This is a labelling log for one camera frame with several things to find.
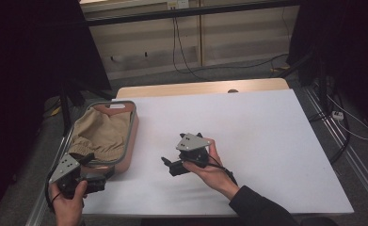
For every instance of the aluminium floor rail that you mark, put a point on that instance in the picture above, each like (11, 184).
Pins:
(351, 157)
(39, 207)

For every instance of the black curtain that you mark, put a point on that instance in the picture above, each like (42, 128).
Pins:
(354, 47)
(21, 62)

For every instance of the black metal stand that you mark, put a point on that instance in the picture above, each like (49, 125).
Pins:
(65, 106)
(322, 84)

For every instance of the person's left hand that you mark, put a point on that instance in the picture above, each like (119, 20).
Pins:
(67, 210)

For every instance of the dark table grommet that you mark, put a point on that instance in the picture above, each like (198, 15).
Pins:
(233, 91)

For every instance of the khaki pants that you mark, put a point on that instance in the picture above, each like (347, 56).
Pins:
(101, 135)

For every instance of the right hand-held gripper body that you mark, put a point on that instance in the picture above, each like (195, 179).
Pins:
(192, 144)

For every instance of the black metal shelf bar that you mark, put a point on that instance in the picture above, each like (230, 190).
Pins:
(188, 12)

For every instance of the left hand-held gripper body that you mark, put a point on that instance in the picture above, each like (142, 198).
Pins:
(64, 168)

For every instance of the pink basket with grey rim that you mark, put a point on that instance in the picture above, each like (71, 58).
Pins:
(126, 150)

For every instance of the white wall socket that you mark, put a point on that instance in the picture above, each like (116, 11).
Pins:
(178, 3)

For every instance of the white power strip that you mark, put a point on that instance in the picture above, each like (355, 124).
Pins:
(338, 115)

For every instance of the person's right hand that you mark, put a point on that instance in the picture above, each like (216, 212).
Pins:
(213, 177)

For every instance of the white table sheet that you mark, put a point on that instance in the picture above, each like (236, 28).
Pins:
(266, 125)

